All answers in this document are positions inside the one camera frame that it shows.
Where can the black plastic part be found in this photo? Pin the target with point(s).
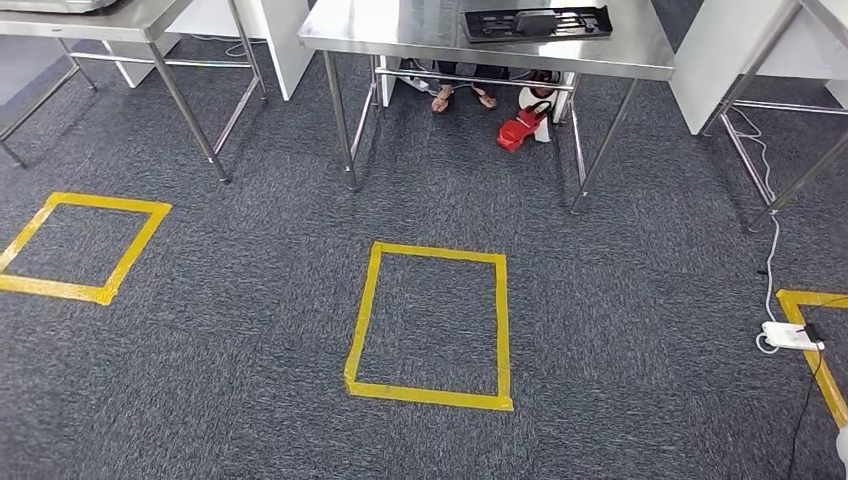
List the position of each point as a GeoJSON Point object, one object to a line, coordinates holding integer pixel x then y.
{"type": "Point", "coordinates": [484, 26]}

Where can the stainless steel workbench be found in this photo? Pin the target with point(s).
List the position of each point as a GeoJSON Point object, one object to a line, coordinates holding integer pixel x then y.
{"type": "Point", "coordinates": [384, 30]}

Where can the yellow floor tape square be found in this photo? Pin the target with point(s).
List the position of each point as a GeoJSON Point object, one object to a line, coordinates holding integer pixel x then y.
{"type": "Point", "coordinates": [503, 331]}
{"type": "Point", "coordinates": [132, 252]}
{"type": "Point", "coordinates": [821, 378]}

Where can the person's foot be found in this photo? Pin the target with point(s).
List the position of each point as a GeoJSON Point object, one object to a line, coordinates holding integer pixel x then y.
{"type": "Point", "coordinates": [485, 99]}
{"type": "Point", "coordinates": [442, 102]}

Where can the red plastic object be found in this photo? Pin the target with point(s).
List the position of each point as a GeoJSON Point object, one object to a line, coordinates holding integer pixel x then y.
{"type": "Point", "coordinates": [520, 129]}

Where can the white power strip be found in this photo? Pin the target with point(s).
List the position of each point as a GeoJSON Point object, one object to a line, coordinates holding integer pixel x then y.
{"type": "Point", "coordinates": [788, 336]}
{"type": "Point", "coordinates": [416, 83]}

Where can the white partition panel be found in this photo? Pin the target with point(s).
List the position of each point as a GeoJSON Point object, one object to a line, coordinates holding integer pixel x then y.
{"type": "Point", "coordinates": [285, 46]}
{"type": "Point", "coordinates": [702, 73]}

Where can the stainless steel table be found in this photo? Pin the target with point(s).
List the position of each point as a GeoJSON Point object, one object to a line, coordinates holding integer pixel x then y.
{"type": "Point", "coordinates": [99, 23]}
{"type": "Point", "coordinates": [828, 10]}

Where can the grey metal tray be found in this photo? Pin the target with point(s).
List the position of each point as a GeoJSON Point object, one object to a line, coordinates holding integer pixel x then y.
{"type": "Point", "coordinates": [53, 5]}

